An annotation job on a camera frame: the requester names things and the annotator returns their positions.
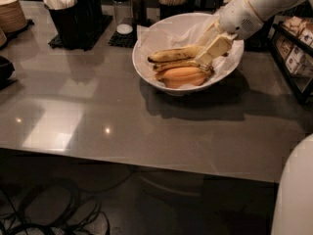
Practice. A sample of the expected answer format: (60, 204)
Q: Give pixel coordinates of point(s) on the yellow banana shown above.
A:
(180, 72)
(180, 64)
(171, 55)

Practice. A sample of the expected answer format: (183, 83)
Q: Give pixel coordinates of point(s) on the black object left edge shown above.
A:
(6, 73)

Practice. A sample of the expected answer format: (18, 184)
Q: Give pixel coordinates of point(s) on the black rubber mat left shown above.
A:
(86, 40)

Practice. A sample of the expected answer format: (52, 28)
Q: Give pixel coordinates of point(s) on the black shelf with sachets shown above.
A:
(291, 46)

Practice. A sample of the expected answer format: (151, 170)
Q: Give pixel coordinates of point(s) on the black holder with stir sticks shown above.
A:
(174, 0)

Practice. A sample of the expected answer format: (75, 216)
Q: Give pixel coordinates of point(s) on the dark pepper grinder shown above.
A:
(139, 11)

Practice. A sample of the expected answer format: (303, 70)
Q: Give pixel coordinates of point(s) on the white robot base shell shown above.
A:
(293, 213)

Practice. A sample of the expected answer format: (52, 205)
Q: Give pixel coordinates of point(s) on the bottom orange-yellow banana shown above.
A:
(196, 80)

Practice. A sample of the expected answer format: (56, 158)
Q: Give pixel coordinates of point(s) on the stack of tan paper bowls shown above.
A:
(12, 17)

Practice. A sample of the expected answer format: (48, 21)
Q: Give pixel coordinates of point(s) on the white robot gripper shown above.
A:
(239, 16)

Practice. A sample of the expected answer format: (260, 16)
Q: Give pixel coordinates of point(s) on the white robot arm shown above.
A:
(238, 20)

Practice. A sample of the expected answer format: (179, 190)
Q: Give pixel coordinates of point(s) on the white ceramic bowl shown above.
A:
(146, 70)

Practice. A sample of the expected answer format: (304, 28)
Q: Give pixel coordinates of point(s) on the black cup with white cutlery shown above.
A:
(63, 15)

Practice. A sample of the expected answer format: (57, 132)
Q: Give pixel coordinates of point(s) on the black mat under shakers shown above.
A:
(128, 40)

